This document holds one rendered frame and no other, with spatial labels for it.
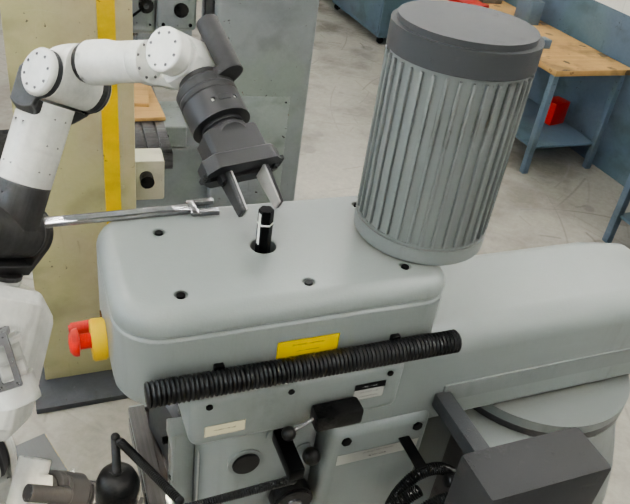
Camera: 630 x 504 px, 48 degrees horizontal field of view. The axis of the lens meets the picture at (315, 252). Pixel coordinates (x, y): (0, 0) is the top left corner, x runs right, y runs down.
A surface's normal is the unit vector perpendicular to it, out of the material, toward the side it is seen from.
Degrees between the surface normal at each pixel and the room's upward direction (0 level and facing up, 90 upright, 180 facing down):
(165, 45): 63
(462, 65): 90
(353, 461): 90
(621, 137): 90
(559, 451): 0
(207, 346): 90
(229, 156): 30
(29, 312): 58
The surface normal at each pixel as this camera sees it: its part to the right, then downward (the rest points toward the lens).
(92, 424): 0.13, -0.82
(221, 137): 0.39, -0.44
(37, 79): -0.48, -0.07
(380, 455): 0.36, 0.56
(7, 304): 0.60, -0.02
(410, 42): -0.81, 0.24
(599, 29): -0.93, 0.11
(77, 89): 0.73, 0.53
